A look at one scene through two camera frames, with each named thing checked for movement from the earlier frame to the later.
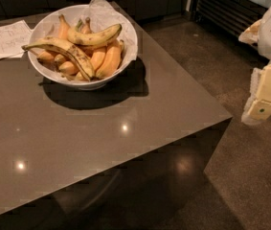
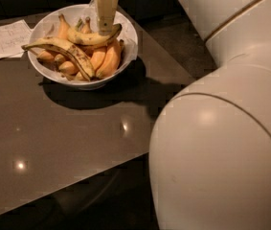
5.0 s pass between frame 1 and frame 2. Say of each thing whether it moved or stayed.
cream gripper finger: moved
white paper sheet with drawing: stayed
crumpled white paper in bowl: stayed
